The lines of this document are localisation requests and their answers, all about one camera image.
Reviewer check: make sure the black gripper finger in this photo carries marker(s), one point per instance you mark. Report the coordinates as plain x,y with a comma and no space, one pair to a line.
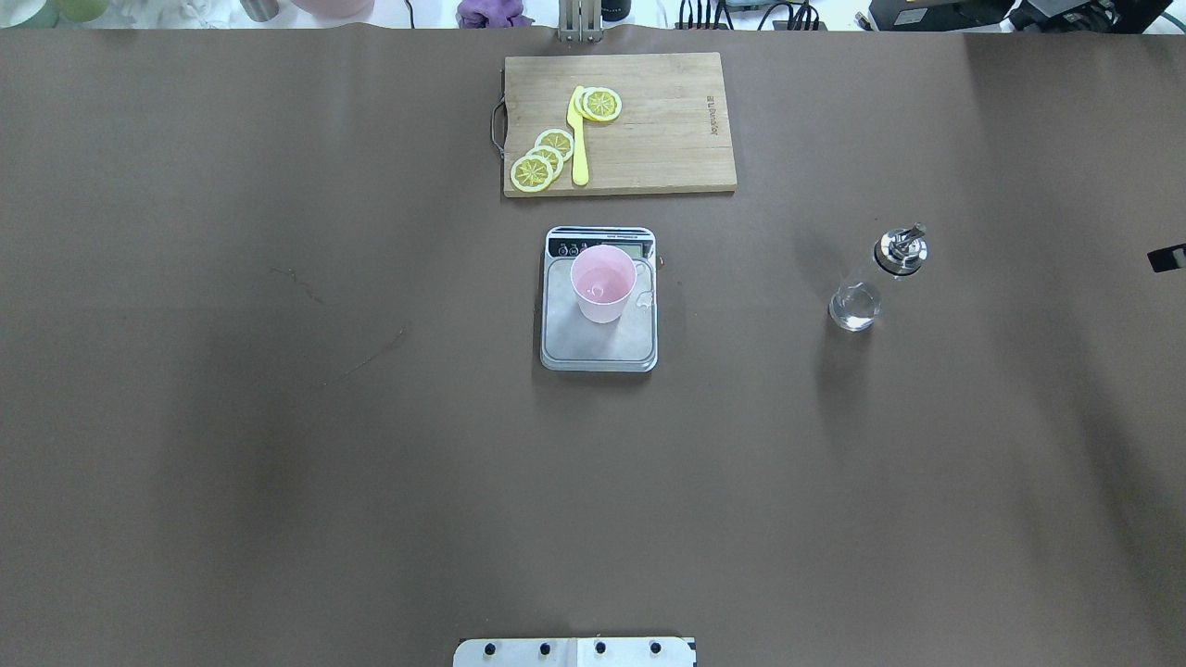
1169,258

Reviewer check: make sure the glass sauce bottle steel spout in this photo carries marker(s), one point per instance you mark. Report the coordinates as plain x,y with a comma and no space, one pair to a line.
895,256

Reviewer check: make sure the pink plastic cup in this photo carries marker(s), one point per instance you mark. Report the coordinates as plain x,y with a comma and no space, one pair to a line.
602,277

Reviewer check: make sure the grey digital kitchen scale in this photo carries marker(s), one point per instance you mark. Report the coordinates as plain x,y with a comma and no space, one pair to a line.
569,342

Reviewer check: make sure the wooden cutting board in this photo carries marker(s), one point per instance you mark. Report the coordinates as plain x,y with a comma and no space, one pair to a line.
672,137

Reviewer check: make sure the lemon slice single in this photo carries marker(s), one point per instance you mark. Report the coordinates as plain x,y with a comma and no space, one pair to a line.
600,104

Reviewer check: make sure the yellow plastic knife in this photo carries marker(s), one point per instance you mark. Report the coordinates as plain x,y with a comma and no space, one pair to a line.
575,119

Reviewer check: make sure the black water bottle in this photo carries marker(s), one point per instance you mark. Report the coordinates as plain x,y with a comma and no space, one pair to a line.
615,10

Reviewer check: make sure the lemon slice back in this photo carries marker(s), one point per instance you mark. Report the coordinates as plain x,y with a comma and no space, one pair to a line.
559,139

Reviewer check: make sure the lemon slice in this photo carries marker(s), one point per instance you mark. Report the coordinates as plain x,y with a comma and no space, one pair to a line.
553,157
530,175
559,139

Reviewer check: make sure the lemon slice middle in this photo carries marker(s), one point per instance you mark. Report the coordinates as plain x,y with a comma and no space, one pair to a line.
553,157

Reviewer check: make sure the lemon slice front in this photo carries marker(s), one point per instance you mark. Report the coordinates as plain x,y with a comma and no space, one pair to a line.
530,175

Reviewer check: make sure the purple cloth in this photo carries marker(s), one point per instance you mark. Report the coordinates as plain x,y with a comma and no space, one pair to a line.
492,14

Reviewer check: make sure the pink bowl with ice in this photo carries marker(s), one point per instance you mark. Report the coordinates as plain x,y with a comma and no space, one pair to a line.
333,9

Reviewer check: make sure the aluminium frame post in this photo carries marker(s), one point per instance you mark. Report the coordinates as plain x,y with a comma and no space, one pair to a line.
580,21

